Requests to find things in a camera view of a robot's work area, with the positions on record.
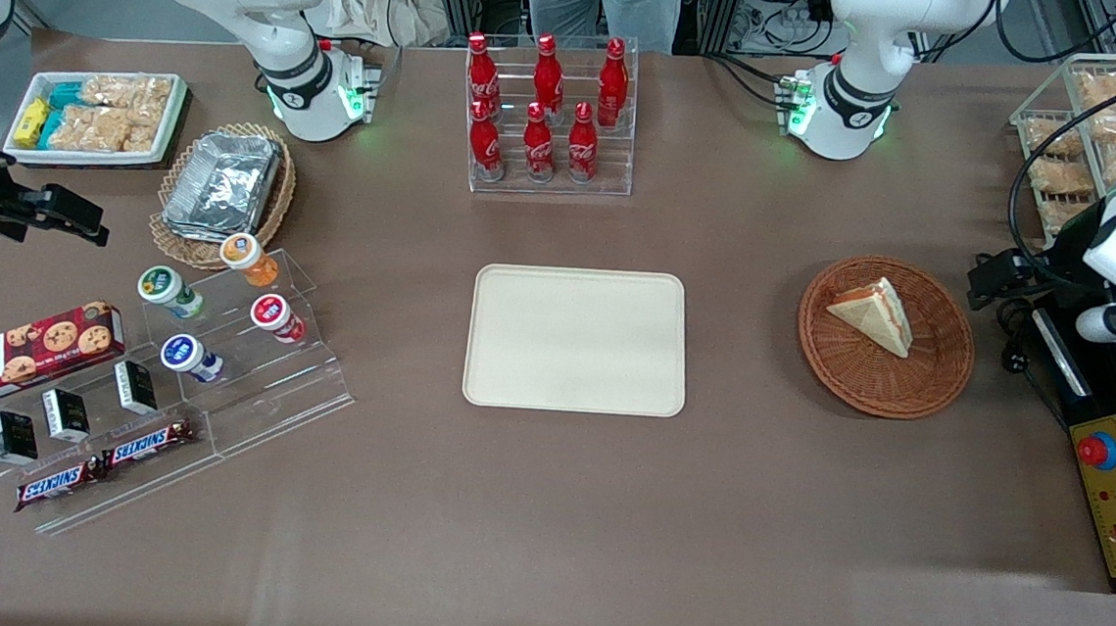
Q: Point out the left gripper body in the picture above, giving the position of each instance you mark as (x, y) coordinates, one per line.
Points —
(1059, 252)

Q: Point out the triangular sandwich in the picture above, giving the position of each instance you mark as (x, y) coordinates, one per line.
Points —
(877, 316)

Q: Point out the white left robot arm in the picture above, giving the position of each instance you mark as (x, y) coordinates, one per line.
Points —
(872, 40)

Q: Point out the white rectangular snack tray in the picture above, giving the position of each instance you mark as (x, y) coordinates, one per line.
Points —
(176, 119)

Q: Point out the aluminium foil tray stack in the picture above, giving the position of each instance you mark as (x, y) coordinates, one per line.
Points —
(223, 186)

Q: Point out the brown round wicker basket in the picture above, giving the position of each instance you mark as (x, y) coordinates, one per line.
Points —
(867, 384)

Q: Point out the light tan wicker basket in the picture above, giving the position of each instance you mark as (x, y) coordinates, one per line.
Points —
(276, 205)

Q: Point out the beige plastic serving tray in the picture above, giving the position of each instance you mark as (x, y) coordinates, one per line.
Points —
(576, 339)

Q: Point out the clear rice cracker bag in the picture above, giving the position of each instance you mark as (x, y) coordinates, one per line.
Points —
(90, 128)
(143, 137)
(127, 91)

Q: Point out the teal snack packet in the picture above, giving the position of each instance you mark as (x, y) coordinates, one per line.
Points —
(67, 94)
(52, 128)

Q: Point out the yellow snack packet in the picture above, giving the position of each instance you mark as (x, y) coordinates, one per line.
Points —
(31, 122)

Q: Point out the green lid gum jar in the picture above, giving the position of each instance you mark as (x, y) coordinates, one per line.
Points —
(162, 285)

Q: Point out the red Walkers cookie box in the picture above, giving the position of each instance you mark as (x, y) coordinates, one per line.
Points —
(25, 354)

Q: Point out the orange lid gum jar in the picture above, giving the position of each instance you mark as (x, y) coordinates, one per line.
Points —
(243, 254)

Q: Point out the blue lid gum jar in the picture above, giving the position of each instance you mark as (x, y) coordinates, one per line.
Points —
(182, 354)

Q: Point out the small black carton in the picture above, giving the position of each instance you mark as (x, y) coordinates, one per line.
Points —
(135, 387)
(12, 437)
(67, 416)

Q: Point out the red lid gum jar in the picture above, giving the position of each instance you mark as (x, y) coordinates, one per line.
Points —
(270, 313)

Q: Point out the Snickers chocolate bar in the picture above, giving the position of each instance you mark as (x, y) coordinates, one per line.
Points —
(55, 484)
(146, 445)

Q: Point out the clear acrylic stepped stand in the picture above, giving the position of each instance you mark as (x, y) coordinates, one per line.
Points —
(296, 403)
(143, 495)

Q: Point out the white power strip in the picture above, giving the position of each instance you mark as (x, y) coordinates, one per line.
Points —
(795, 20)

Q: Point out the crumpled beige cloth bag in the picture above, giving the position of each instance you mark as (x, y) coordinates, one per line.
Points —
(364, 0)

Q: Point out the clear acrylic bottle rack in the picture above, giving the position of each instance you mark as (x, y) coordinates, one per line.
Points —
(617, 175)

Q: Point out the red cola bottle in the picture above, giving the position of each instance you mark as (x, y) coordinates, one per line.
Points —
(486, 146)
(582, 150)
(613, 81)
(548, 72)
(482, 74)
(538, 150)

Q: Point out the person in blue jeans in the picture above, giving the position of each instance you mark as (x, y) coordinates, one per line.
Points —
(599, 2)

